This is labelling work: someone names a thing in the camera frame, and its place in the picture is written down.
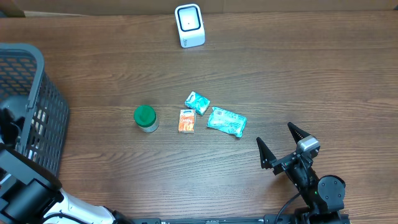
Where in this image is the green lid jar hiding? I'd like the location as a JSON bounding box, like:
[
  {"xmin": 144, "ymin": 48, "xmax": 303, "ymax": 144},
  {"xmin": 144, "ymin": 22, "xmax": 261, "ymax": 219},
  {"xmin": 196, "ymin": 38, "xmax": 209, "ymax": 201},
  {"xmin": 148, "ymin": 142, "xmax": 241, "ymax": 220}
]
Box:
[{"xmin": 134, "ymin": 105, "xmax": 159, "ymax": 133}]

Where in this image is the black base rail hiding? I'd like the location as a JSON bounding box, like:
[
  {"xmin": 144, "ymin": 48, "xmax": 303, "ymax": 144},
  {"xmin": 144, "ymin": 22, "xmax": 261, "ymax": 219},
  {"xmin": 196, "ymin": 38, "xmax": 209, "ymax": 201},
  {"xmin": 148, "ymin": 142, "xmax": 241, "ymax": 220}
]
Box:
[{"xmin": 131, "ymin": 215, "xmax": 351, "ymax": 224}]

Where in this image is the orange tissue pack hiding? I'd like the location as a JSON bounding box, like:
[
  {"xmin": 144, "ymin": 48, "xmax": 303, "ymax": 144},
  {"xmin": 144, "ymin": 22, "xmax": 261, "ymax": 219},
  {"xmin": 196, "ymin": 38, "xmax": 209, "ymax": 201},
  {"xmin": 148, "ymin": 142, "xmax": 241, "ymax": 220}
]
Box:
[{"xmin": 178, "ymin": 109, "xmax": 196, "ymax": 133}]

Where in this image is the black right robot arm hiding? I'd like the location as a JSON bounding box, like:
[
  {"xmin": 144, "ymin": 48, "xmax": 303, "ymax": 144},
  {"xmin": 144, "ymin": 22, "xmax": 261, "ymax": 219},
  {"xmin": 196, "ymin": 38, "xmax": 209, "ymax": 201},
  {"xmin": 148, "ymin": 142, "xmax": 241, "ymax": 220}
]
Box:
[{"xmin": 256, "ymin": 122, "xmax": 350, "ymax": 223}]

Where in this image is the teal wet wipes pack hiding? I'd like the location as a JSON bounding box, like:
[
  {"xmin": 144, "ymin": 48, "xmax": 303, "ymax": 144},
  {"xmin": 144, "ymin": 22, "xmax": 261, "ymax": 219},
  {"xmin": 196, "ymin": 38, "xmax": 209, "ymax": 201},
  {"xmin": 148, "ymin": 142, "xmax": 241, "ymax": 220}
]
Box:
[{"xmin": 207, "ymin": 106, "xmax": 247, "ymax": 138}]

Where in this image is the teal tissue pack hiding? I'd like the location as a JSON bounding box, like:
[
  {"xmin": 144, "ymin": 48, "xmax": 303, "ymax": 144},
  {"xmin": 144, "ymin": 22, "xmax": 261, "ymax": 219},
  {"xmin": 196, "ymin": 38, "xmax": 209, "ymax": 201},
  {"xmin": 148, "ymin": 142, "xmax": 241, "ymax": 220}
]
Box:
[{"xmin": 184, "ymin": 91, "xmax": 210, "ymax": 116}]

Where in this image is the white barcode scanner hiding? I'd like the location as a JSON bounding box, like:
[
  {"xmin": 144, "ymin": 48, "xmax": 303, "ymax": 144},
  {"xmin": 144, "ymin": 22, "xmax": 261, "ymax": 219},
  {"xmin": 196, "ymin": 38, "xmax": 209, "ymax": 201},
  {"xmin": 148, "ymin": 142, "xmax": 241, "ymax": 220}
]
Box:
[{"xmin": 175, "ymin": 3, "xmax": 206, "ymax": 49}]

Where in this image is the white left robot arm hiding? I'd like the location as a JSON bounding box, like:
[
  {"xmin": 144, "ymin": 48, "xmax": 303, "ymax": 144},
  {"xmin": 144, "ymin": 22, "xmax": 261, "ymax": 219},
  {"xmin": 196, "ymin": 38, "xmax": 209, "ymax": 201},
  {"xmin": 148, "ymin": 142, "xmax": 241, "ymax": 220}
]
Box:
[{"xmin": 1, "ymin": 141, "xmax": 133, "ymax": 223}]

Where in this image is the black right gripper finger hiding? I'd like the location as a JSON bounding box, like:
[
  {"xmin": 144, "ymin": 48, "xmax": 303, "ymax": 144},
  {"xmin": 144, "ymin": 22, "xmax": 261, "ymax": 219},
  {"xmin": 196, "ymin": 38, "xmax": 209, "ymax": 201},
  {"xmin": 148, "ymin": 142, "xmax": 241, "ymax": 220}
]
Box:
[
  {"xmin": 287, "ymin": 122, "xmax": 310, "ymax": 144},
  {"xmin": 256, "ymin": 137, "xmax": 277, "ymax": 169}
]

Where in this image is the grey plastic basket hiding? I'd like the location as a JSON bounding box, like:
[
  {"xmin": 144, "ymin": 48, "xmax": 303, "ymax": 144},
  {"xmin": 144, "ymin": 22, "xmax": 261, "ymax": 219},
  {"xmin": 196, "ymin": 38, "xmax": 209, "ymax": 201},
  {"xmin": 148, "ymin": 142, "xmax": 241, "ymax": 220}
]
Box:
[{"xmin": 1, "ymin": 43, "xmax": 70, "ymax": 175}]

